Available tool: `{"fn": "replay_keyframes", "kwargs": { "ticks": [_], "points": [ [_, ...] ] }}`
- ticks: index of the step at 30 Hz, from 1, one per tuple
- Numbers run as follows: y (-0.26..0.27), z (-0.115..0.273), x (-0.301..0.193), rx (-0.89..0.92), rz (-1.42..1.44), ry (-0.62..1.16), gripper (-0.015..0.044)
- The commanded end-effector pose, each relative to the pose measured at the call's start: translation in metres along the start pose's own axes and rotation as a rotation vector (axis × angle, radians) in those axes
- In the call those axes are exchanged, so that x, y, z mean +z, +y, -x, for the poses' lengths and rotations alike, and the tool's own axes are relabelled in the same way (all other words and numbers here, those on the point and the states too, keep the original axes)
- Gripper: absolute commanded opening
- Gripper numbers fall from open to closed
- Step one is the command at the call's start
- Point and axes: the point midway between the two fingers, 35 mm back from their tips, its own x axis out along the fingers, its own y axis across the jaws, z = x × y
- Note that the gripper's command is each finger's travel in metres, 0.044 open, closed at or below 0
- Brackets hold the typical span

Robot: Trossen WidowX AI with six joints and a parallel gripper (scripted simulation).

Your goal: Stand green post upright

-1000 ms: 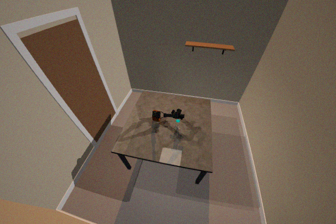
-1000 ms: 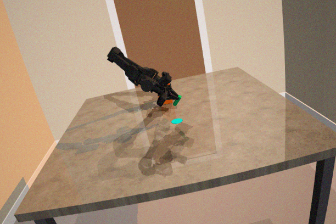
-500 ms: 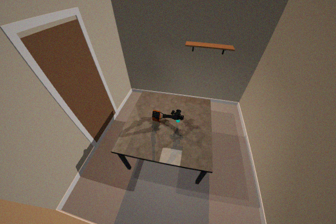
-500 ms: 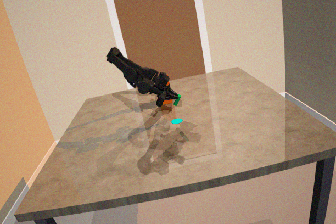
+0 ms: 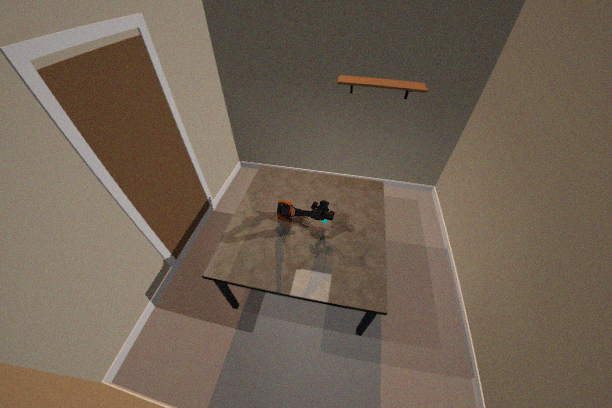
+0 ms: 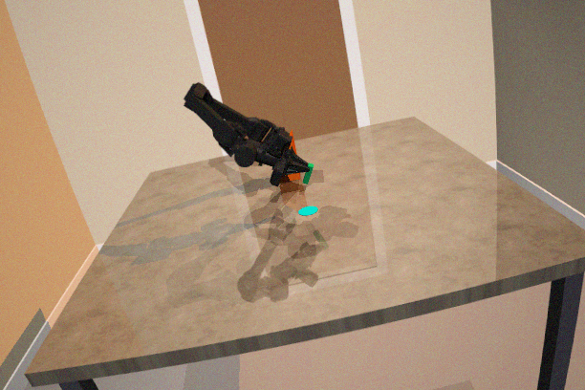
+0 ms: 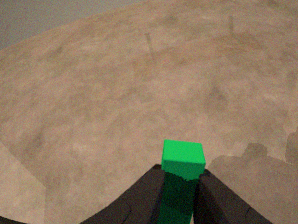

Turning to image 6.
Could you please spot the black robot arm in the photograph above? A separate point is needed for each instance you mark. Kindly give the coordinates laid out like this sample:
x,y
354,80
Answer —
x,y
228,126

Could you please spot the green rectangular post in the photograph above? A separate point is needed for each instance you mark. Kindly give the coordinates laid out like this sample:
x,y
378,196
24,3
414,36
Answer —
x,y
308,174

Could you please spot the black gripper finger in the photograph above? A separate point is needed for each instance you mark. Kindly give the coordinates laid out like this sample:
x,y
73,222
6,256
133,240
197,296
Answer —
x,y
297,159
294,167

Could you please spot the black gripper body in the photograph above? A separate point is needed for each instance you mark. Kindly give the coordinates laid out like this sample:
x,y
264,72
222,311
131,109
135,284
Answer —
x,y
278,163

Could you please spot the teal circle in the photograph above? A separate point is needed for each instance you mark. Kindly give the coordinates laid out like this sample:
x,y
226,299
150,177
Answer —
x,y
308,210

